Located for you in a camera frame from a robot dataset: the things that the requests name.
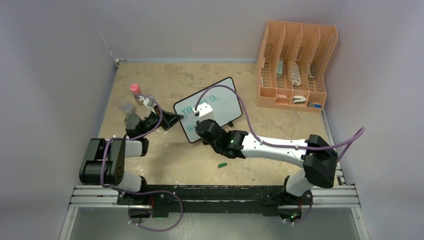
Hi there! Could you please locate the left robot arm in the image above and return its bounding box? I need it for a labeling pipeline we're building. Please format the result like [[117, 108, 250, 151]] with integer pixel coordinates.
[[79, 110, 184, 205]]

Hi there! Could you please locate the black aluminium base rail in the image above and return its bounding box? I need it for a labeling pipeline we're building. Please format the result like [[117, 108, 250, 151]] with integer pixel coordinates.
[[69, 184, 360, 219]]

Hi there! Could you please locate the blue small box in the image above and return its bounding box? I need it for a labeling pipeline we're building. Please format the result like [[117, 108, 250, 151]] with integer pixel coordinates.
[[307, 102, 322, 109]]

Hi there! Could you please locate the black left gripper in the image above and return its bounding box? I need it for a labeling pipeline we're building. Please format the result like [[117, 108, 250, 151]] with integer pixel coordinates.
[[139, 105, 183, 137]]

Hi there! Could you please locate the clear plastic clip jar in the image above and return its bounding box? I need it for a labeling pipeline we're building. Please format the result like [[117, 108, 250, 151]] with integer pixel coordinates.
[[120, 101, 136, 116]]

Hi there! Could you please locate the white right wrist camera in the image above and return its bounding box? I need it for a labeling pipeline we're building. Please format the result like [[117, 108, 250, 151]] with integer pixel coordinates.
[[194, 102, 215, 123]]

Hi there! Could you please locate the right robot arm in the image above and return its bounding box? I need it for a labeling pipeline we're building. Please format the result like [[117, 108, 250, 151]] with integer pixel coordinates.
[[195, 119, 338, 204]]

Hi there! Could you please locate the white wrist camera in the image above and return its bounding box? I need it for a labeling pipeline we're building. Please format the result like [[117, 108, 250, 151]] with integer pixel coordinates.
[[194, 102, 215, 123], [143, 95, 156, 108]]

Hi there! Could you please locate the white stapler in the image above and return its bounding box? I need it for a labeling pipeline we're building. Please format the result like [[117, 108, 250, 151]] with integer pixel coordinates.
[[292, 95, 307, 105]]

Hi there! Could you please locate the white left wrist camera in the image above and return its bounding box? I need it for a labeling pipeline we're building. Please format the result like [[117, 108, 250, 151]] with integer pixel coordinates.
[[143, 95, 156, 108]]

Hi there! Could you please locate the green marker cap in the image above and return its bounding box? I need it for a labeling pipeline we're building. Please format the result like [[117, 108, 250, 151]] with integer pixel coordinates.
[[218, 162, 228, 168]]

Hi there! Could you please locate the peach plastic file organizer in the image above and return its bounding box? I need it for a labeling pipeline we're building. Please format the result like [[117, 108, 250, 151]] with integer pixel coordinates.
[[257, 20, 339, 113]]

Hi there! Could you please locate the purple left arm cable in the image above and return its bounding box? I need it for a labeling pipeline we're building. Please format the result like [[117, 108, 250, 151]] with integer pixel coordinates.
[[100, 95, 184, 233]]

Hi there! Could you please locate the white perforated object in organizer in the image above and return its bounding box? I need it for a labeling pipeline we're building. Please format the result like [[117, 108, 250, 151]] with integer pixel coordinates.
[[291, 63, 302, 87]]

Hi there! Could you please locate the white whiteboard black frame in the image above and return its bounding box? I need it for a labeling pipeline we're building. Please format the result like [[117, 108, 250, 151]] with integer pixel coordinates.
[[173, 77, 243, 144]]

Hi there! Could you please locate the pink lid crayon bottle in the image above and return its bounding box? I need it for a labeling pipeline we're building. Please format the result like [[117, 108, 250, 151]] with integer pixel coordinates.
[[129, 83, 144, 105]]

